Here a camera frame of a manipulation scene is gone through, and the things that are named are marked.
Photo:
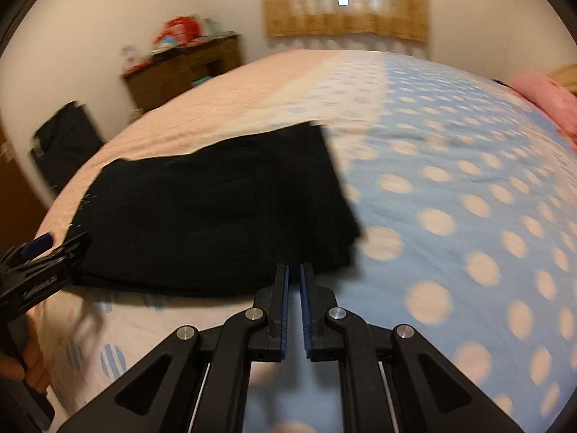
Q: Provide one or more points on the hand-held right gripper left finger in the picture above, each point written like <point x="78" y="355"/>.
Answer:
<point x="285" y="306"/>

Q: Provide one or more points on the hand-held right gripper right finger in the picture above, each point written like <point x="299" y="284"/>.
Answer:
<point x="306" y="306"/>

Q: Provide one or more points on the pale green bag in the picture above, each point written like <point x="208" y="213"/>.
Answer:
<point x="211" y="27"/>

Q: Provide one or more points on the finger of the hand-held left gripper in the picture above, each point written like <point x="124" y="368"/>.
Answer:
<point x="39" y="241"/>
<point x="74" y="246"/>

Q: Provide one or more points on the pink pillow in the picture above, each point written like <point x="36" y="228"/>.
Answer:
<point x="550" y="94"/>

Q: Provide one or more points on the person's left hand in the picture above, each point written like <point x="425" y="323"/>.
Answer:
<point x="36" y="365"/>

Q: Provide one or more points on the red bag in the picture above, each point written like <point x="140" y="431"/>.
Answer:
<point x="180" y="27"/>

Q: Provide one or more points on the black pants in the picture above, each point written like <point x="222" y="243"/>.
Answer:
<point x="216" y="212"/>

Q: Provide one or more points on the beige patterned curtain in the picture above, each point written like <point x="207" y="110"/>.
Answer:
<point x="342" y="13"/>

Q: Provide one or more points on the teal box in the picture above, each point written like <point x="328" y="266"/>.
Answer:
<point x="200" y="81"/>

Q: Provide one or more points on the polka-dot bed sheet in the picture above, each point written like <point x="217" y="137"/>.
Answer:
<point x="450" y="167"/>

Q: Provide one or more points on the brown wooden dresser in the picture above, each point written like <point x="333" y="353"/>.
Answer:
<point x="171" y="76"/>

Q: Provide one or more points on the black bag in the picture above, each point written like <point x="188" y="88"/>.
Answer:
<point x="67" y="144"/>

